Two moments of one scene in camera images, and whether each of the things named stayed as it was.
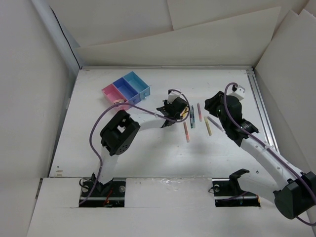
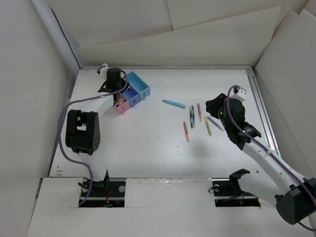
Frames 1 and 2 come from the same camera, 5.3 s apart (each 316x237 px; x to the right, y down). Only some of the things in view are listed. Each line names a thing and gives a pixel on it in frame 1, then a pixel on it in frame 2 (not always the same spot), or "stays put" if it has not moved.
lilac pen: [216, 124] stays put
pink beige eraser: [119, 100] stays put
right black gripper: [211, 103] stays put
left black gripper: [166, 104] to [124, 84]
